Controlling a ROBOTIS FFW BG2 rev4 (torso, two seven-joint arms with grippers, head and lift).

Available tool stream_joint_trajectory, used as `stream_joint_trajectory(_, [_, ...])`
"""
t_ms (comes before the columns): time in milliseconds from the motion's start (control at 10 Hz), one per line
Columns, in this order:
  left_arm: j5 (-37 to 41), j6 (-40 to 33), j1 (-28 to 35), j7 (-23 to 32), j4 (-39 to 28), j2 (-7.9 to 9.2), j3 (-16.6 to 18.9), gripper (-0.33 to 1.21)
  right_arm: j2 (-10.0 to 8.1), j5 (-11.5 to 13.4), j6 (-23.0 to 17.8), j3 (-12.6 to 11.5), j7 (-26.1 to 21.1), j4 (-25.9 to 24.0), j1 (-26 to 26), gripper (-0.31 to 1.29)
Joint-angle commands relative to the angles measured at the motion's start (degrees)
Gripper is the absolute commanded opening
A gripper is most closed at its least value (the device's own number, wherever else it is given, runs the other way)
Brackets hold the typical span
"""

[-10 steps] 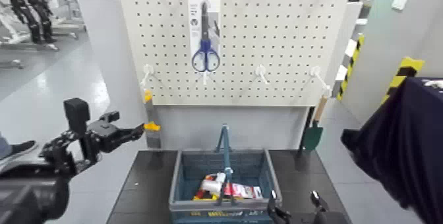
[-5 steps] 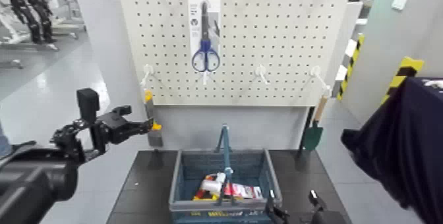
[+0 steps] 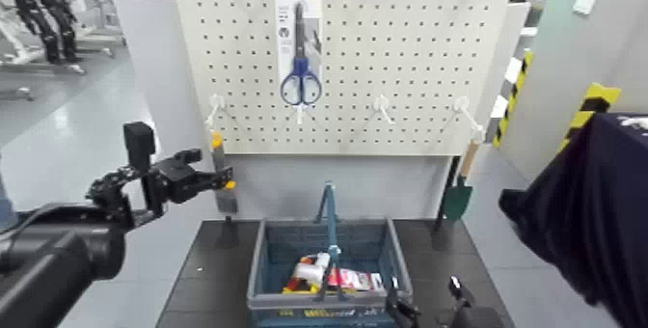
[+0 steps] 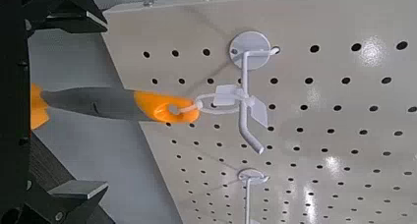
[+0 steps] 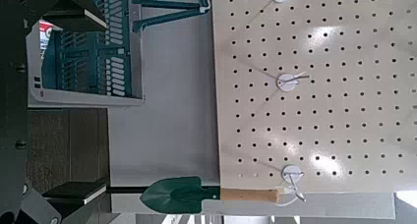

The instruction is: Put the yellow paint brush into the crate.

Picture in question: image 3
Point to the black background robot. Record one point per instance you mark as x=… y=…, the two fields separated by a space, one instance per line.
x=50 y=16

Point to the red white flat package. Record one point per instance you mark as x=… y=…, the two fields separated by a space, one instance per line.
x=354 y=279

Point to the white yellow packaged item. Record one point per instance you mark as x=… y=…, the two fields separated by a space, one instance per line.
x=309 y=271

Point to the beige perforated pegboard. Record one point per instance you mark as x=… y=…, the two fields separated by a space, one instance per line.
x=405 y=41

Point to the white pegboard hook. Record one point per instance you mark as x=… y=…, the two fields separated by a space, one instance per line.
x=215 y=103
x=461 y=104
x=380 y=103
x=299 y=113

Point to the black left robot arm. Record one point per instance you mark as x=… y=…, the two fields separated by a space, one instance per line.
x=50 y=269

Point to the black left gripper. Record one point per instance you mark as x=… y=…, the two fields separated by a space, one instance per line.
x=174 y=183

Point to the grey partition panel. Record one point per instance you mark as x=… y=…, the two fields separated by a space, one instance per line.
x=152 y=66

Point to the blue scissors on card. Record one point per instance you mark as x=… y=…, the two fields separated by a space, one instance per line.
x=300 y=66

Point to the dark navy fabric garment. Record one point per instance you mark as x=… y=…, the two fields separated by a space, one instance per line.
x=597 y=208

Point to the teal plastic crate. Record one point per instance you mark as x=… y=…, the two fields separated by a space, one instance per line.
x=314 y=302

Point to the black pegboard stand pole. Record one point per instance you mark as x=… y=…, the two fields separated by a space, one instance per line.
x=453 y=168

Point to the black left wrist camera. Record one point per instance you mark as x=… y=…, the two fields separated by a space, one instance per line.
x=139 y=142

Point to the white wall switch plate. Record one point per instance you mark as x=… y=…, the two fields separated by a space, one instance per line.
x=586 y=0

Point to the yellow black striped post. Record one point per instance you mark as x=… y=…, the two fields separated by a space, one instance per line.
x=511 y=102
x=592 y=102

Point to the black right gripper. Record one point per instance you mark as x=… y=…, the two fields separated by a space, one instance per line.
x=473 y=320

